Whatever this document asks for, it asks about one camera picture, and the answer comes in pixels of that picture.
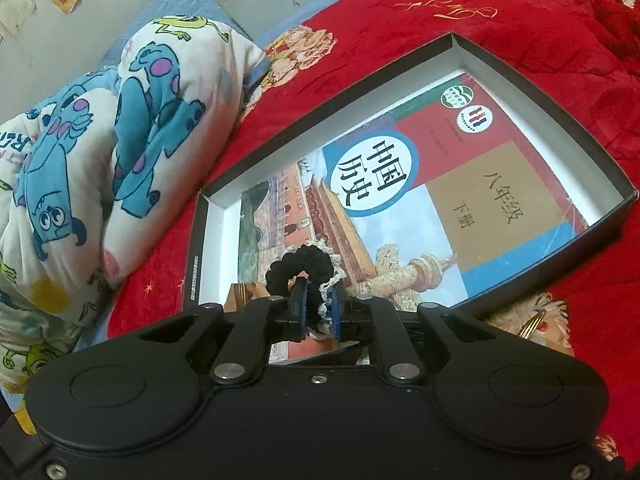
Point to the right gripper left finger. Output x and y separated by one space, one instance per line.
262 323

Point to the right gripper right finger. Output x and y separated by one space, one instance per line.
374 321

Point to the black scrunchie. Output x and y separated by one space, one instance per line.
282 271

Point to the blue knitted scrunchie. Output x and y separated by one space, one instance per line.
334 279

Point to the Chinese history textbook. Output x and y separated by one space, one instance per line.
439 198

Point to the gold hair clip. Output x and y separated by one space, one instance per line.
532 324

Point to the black shallow cardboard box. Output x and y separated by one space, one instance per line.
596 184

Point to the cartoon monster print duvet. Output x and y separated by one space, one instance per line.
93 176

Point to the red plush bed blanket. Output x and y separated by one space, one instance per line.
582 53

